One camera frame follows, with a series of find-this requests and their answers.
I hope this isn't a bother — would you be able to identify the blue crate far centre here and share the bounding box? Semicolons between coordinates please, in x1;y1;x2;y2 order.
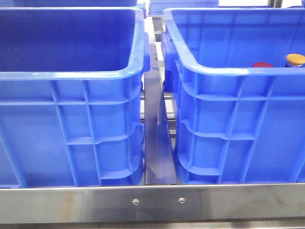
149;0;219;16

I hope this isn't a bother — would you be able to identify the blue plastic crate right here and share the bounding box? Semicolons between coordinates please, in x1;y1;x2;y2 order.
164;8;305;184

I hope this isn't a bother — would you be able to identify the blue plastic crate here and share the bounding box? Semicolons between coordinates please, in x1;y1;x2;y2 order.
164;8;305;184
0;7;150;188

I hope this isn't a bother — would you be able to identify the steel front shelf rail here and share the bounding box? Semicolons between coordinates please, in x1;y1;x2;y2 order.
0;183;305;224

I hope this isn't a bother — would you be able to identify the blue plastic crate left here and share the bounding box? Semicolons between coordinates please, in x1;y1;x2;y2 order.
0;7;150;188

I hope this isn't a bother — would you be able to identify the blue crate far left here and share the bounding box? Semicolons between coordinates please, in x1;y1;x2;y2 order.
0;0;146;11

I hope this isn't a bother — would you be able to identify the yellow push button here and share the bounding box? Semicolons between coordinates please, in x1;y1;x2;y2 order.
285;53;305;67

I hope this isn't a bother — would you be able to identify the red push button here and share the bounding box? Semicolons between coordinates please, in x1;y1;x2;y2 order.
252;62;274;68

